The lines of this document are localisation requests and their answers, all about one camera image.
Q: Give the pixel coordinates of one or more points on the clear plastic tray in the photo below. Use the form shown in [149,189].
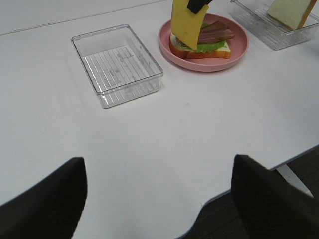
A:
[118,65]
[252,15]

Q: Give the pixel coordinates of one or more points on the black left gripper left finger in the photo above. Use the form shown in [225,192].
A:
[51,209]

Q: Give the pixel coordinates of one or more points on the yellow cheese slice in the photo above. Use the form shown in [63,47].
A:
[185,24]

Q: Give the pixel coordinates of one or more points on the bread slice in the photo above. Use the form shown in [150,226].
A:
[223,52]
[291,13]

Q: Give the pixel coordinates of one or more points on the green lettuce leaf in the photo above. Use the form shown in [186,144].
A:
[201,48]

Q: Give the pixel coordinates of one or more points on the clear right plastic tray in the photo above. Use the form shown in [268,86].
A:
[252,15]

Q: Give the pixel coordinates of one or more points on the white table leg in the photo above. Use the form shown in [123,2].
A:
[286,172]

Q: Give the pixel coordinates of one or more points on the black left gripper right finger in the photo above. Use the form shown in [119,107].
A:
[269,207]

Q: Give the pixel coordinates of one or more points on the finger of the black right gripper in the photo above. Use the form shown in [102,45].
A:
[196,5]

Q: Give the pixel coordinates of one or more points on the pink round plate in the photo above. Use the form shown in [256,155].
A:
[238,46]

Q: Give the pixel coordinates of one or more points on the red bacon strip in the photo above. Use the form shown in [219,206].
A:
[216,26]

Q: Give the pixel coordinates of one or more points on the brown bacon strip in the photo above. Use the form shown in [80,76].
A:
[215,36]

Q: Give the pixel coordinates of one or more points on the clear left plastic tray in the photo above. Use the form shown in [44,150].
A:
[118,65]

